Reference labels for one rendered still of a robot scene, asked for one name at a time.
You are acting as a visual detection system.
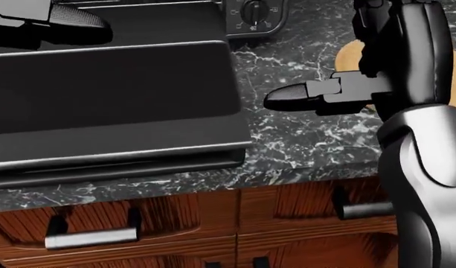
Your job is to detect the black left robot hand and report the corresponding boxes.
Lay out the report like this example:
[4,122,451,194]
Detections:
[0,0,114,51]

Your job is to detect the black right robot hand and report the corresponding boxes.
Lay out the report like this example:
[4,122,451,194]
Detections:
[263,0,456,123]

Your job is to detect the round wooden plate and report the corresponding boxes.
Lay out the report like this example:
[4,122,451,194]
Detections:
[334,38,456,124]

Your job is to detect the black cabinet handle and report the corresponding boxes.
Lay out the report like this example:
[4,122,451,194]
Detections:
[252,255,271,268]

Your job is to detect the black oven door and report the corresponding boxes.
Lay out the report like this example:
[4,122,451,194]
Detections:
[0,40,255,191]

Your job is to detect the black toaster oven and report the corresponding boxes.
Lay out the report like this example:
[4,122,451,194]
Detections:
[0,0,289,53]

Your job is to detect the silver drawer handle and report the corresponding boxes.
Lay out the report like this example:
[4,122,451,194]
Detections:
[332,185,395,221]
[44,208,142,252]

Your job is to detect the black oven control knob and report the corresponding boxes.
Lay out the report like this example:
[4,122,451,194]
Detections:
[240,0,276,22]

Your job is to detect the wooden drawer front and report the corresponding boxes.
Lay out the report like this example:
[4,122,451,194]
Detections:
[0,190,240,268]
[236,176,402,268]

